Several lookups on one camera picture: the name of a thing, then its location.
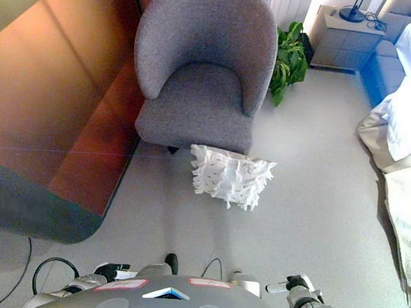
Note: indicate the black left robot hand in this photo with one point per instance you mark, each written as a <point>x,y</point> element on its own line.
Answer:
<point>112,269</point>

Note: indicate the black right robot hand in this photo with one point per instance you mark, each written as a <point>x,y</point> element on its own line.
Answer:
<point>290,285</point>

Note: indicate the white fringed pillow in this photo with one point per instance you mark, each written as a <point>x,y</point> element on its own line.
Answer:
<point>230,178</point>

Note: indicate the grey fabric armchair sofa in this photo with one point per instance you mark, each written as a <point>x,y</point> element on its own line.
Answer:
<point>203,73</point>

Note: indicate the black robot foot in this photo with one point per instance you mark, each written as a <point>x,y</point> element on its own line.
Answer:
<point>172,262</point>

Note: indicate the grey robot torso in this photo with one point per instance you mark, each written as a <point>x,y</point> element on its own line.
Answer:
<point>168,298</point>

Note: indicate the beige patterned bed cover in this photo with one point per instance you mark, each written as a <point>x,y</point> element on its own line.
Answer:
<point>398,193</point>

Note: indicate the wooden desk with dark edge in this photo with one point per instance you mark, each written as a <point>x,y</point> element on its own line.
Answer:
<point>55,99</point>

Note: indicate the white bed duvet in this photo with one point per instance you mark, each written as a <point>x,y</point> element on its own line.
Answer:
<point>409,96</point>

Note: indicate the green potted plant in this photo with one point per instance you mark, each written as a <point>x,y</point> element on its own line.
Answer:
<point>289,61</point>

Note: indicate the grey bedside cabinet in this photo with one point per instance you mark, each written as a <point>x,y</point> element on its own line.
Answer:
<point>345,44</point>

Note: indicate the blue upholstered bed frame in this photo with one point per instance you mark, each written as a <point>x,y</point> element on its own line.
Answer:
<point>382,65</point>

